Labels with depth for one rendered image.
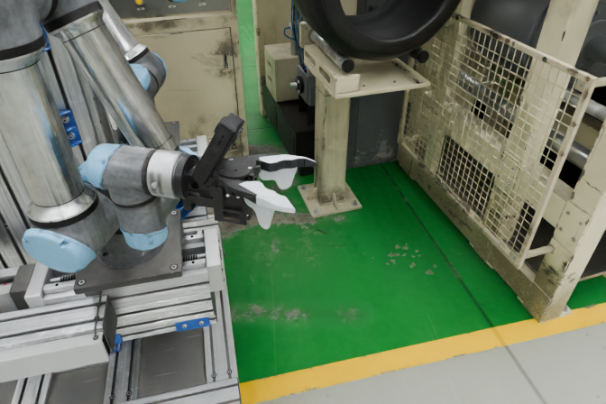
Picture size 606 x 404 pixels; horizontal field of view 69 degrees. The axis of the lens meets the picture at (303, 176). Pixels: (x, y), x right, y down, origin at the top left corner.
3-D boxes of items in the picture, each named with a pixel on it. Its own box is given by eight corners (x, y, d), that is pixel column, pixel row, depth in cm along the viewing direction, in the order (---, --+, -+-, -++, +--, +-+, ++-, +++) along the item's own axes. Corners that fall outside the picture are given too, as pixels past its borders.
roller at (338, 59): (322, 35, 174) (313, 42, 175) (316, 26, 172) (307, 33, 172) (357, 67, 147) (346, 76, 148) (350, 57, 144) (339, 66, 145)
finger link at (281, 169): (307, 180, 77) (257, 189, 73) (308, 149, 74) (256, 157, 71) (315, 188, 74) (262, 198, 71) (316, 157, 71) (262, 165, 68)
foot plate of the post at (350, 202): (297, 188, 242) (297, 181, 240) (343, 179, 249) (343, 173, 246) (312, 218, 221) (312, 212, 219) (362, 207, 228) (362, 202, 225)
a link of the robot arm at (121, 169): (116, 174, 78) (105, 132, 73) (174, 181, 76) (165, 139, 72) (90, 201, 72) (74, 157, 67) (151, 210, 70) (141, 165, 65)
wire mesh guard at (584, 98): (396, 142, 223) (417, -4, 183) (399, 142, 223) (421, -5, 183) (517, 270, 153) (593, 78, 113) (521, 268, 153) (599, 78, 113)
